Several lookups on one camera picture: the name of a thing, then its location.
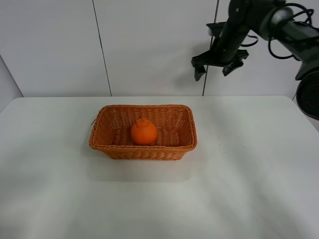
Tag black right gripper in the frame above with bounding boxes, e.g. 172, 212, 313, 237
191, 0, 264, 81

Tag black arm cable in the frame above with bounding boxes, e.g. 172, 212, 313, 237
240, 2, 315, 60

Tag orange wicker basket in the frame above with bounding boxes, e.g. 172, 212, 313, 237
89, 105, 197, 160

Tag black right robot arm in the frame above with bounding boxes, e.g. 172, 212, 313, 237
191, 0, 319, 120

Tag orange with stem knob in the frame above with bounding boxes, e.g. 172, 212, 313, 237
130, 117, 158, 145

